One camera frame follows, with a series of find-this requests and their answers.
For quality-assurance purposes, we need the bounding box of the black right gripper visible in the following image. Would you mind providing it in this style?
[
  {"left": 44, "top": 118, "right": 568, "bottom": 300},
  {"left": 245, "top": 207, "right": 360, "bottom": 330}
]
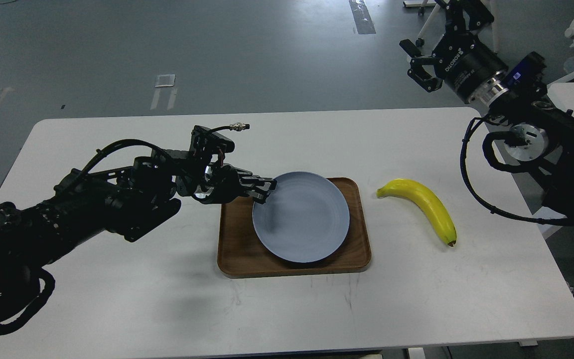
[{"left": 400, "top": 0, "right": 508, "bottom": 104}]

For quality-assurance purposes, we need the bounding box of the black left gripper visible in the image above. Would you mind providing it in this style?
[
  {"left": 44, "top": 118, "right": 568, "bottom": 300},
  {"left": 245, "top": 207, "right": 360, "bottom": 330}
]
[{"left": 191, "top": 164, "right": 277, "bottom": 204}]

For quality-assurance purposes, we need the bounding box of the light blue plate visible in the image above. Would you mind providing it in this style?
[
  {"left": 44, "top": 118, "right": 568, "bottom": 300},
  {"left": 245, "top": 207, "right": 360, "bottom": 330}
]
[{"left": 252, "top": 172, "right": 350, "bottom": 264}]

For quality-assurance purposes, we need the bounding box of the yellow banana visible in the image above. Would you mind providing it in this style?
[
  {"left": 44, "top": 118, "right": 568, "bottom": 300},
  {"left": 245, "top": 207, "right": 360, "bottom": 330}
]
[{"left": 376, "top": 178, "right": 457, "bottom": 247}]

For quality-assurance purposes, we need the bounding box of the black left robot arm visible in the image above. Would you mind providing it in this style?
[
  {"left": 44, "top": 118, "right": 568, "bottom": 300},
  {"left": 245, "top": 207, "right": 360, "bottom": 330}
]
[{"left": 0, "top": 125, "right": 277, "bottom": 336}]

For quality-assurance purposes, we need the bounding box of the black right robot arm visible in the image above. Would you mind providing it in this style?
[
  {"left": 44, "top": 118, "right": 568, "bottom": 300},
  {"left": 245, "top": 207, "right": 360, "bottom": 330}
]
[{"left": 400, "top": 0, "right": 574, "bottom": 226}]

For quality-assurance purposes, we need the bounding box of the brown wooden tray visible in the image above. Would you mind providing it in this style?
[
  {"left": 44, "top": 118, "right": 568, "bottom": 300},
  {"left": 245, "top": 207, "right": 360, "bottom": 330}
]
[{"left": 217, "top": 172, "right": 372, "bottom": 279}]

